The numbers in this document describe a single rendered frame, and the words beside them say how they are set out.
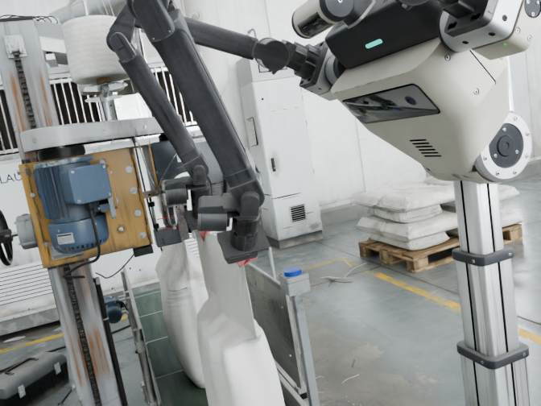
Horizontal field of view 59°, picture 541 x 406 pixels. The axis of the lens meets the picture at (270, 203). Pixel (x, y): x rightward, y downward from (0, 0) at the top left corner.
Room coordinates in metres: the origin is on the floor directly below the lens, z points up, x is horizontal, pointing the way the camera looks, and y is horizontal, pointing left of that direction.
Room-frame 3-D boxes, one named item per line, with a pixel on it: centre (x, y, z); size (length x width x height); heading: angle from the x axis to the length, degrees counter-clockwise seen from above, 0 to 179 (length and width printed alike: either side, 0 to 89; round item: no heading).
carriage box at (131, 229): (1.56, 0.59, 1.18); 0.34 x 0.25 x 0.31; 109
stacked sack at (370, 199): (4.40, -1.13, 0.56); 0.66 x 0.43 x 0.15; 106
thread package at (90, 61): (1.38, 0.40, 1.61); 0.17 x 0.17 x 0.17
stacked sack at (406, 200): (4.02, -1.28, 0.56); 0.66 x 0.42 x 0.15; 109
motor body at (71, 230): (1.32, 0.54, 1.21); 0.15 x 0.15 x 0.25
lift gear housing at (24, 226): (1.48, 0.76, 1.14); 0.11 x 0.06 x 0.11; 19
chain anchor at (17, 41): (1.46, 0.66, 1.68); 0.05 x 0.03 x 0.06; 109
